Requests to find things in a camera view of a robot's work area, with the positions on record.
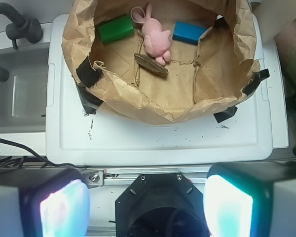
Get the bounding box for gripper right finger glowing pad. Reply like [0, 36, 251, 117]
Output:
[203, 161, 296, 237]

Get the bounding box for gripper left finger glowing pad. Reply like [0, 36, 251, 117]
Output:
[0, 168, 90, 237]

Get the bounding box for brown wood chip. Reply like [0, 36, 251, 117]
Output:
[134, 53, 169, 77]

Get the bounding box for grey toy sink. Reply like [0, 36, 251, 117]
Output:
[0, 43, 49, 133]

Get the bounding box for brown paper bag tray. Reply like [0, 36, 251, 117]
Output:
[62, 0, 269, 125]

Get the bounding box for black faucet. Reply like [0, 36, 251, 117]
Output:
[0, 0, 43, 83]

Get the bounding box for blue block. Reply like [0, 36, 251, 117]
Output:
[172, 21, 208, 45]

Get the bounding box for pink plush bunny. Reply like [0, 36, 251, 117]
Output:
[130, 3, 172, 66]

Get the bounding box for green block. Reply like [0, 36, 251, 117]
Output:
[98, 15, 134, 44]

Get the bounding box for black cable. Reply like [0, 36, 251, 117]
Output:
[0, 135, 82, 171]

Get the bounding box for aluminium rail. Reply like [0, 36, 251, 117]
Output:
[80, 164, 211, 189]

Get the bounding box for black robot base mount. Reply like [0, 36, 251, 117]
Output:
[115, 177, 210, 237]

